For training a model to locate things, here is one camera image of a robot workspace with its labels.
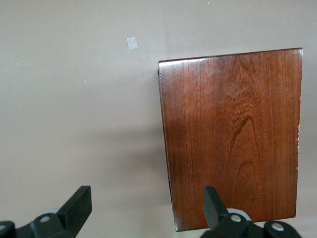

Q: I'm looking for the small grey tape patch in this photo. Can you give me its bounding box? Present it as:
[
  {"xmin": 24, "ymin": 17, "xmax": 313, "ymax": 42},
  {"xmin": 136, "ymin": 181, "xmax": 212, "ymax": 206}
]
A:
[{"xmin": 126, "ymin": 37, "xmax": 138, "ymax": 51}]

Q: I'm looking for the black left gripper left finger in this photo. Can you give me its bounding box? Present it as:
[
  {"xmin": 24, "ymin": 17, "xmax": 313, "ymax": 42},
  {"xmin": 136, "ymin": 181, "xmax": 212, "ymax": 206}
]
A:
[{"xmin": 0, "ymin": 185, "xmax": 93, "ymax": 238}]

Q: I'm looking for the dark brown wooden drawer cabinet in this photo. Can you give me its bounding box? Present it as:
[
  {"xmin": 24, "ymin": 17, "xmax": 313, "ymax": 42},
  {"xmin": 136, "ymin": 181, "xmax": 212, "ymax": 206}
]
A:
[{"xmin": 158, "ymin": 47, "xmax": 304, "ymax": 233}]

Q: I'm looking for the brown paper table cover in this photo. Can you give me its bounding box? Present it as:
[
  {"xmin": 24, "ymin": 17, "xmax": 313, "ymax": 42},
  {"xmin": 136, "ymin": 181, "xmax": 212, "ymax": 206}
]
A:
[{"xmin": 0, "ymin": 0, "xmax": 317, "ymax": 238}]

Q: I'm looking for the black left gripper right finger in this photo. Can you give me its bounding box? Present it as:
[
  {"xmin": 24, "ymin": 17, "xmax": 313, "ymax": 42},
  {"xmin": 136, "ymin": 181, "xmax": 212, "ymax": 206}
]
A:
[{"xmin": 200, "ymin": 186, "xmax": 303, "ymax": 238}]

